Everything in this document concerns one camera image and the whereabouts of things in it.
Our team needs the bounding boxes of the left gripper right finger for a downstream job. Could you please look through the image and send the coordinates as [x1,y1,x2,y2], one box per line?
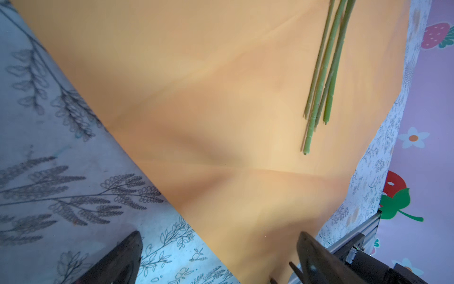
[296,231,365,284]

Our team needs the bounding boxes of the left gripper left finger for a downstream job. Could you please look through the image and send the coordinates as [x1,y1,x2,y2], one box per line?
[73,231,143,284]

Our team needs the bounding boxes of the blue fake rose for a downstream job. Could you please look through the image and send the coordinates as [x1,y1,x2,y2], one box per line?
[304,0,335,119]

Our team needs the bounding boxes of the pink fake rose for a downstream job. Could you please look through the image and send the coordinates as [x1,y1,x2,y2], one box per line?
[314,1,355,127]
[323,0,356,124]

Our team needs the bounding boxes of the orange wrapping paper sheet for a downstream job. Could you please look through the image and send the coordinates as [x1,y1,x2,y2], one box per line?
[13,1,410,284]

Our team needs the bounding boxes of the white fake rose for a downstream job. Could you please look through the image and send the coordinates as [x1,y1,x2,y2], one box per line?
[301,1,347,155]

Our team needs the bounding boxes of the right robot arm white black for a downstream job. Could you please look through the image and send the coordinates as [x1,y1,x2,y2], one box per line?
[344,247,428,284]

